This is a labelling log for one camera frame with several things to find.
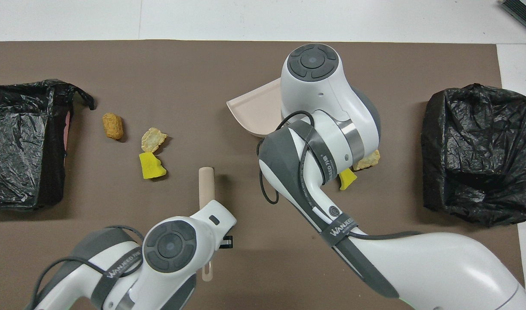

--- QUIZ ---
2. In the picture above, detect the beige hand brush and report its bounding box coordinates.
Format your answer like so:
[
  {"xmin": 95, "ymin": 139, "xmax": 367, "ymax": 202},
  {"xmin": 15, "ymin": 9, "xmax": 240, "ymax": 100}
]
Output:
[{"xmin": 198, "ymin": 167, "xmax": 215, "ymax": 282}]

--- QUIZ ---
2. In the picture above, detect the yellow sponge wedge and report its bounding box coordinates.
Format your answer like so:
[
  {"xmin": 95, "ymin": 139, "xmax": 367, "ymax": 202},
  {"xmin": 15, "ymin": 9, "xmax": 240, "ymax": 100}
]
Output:
[{"xmin": 139, "ymin": 152, "xmax": 167, "ymax": 180}]

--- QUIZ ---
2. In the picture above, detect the beige foam chunk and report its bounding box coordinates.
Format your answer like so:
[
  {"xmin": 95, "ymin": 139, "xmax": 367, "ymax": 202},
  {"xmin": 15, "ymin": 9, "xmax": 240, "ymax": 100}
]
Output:
[
  {"xmin": 353, "ymin": 149, "xmax": 381, "ymax": 171},
  {"xmin": 141, "ymin": 127, "xmax": 168, "ymax": 153}
]

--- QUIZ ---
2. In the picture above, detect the small yellow sponge piece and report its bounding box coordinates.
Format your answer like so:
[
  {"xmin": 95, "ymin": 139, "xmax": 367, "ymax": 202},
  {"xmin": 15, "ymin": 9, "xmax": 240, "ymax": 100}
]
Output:
[{"xmin": 338, "ymin": 169, "xmax": 358, "ymax": 191}]

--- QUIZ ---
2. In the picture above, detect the beige plastic dustpan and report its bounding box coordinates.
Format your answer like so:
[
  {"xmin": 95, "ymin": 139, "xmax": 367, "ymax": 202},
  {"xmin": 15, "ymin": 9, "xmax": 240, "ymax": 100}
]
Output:
[{"xmin": 226, "ymin": 79, "xmax": 285, "ymax": 138}]

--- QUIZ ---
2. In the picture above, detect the orange-brown sponge chunk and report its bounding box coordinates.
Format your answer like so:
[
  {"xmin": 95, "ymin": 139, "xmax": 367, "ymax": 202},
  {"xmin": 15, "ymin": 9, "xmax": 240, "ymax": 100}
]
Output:
[{"xmin": 102, "ymin": 113, "xmax": 124, "ymax": 140}]

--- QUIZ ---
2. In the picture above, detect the black bag lined pink bin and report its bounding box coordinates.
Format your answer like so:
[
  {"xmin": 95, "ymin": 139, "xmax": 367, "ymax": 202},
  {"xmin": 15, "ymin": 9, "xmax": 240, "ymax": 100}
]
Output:
[{"xmin": 0, "ymin": 79, "xmax": 96, "ymax": 211}]

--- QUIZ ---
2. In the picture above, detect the brown table mat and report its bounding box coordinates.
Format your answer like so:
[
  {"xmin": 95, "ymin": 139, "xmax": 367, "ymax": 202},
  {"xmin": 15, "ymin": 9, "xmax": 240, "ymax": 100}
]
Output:
[{"xmin": 0, "ymin": 40, "xmax": 526, "ymax": 310}]

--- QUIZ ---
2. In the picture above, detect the dark ribbed object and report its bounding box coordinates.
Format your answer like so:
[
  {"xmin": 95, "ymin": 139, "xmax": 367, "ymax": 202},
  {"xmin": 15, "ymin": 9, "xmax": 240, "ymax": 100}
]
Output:
[{"xmin": 500, "ymin": 0, "xmax": 526, "ymax": 37}]

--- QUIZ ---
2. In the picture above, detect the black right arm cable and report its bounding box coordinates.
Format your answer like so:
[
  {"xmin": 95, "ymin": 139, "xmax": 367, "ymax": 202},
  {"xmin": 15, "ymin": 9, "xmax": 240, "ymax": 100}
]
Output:
[{"xmin": 257, "ymin": 111, "xmax": 423, "ymax": 242}]

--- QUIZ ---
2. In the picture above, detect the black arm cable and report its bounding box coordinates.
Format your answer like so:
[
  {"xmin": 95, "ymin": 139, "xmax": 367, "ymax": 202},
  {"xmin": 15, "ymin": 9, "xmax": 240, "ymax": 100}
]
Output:
[
  {"xmin": 257, "ymin": 111, "xmax": 423, "ymax": 242},
  {"xmin": 28, "ymin": 225, "xmax": 145, "ymax": 310}
]

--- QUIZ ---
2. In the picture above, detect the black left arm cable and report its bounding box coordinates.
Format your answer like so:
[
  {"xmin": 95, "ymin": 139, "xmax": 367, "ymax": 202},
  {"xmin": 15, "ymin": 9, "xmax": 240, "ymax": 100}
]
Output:
[{"xmin": 28, "ymin": 225, "xmax": 145, "ymax": 310}]

